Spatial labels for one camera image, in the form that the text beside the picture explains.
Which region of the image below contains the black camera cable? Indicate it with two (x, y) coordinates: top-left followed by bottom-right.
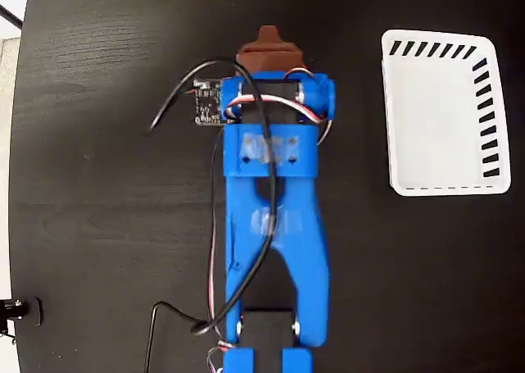
(143, 59), (281, 373)

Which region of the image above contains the black table clamp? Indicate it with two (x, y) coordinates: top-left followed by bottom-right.
(0, 297), (44, 328)

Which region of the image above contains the black rod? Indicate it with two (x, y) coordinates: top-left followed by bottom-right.
(0, 4), (24, 29)

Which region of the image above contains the thin red white wire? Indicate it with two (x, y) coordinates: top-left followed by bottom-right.
(206, 137), (226, 373)

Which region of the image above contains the bare camera circuit board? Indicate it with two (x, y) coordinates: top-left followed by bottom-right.
(193, 77), (226, 127)

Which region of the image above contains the red white servo wire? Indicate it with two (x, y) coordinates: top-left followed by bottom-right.
(224, 66), (336, 147)

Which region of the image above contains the white plastic basket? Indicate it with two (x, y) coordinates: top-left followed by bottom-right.
(380, 29), (513, 197)

